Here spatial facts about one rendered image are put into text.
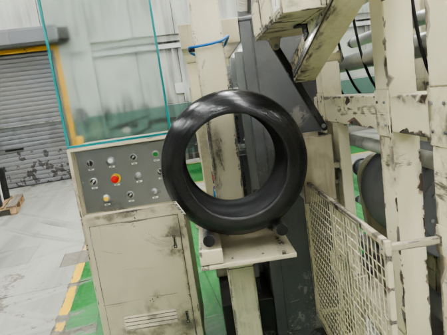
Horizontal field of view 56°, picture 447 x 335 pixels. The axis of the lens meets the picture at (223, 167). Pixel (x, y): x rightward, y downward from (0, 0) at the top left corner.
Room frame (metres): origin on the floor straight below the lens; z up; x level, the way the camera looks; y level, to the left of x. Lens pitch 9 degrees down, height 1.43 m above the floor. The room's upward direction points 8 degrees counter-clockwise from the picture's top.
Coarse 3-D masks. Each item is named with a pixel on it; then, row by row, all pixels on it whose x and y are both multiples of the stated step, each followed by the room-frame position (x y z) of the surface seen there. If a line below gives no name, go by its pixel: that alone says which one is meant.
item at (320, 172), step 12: (312, 132) 2.03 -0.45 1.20; (324, 132) 1.93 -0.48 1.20; (312, 144) 1.84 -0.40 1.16; (324, 144) 1.84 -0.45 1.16; (312, 156) 1.84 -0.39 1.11; (324, 156) 1.84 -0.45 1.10; (312, 168) 1.84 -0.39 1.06; (324, 168) 1.84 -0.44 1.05; (312, 180) 1.84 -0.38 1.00; (324, 180) 1.84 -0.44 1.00; (336, 192) 1.84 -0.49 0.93
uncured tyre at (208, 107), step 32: (224, 96) 1.54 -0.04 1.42; (256, 96) 1.55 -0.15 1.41; (192, 128) 1.51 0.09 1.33; (288, 128) 1.53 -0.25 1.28; (288, 160) 1.53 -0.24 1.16; (192, 192) 1.78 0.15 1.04; (256, 192) 1.79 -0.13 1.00; (288, 192) 1.53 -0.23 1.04; (224, 224) 1.52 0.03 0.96; (256, 224) 1.52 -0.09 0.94
